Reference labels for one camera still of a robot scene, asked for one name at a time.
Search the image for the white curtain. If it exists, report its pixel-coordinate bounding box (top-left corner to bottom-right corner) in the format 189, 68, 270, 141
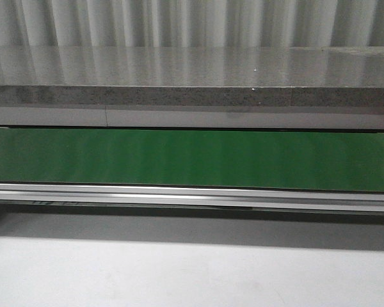
0, 1, 384, 47

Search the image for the grey granite counter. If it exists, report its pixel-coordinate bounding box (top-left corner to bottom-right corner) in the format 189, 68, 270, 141
0, 46, 384, 130

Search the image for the green conveyor belt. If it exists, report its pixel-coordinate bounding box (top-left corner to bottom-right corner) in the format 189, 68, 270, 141
0, 127, 384, 214

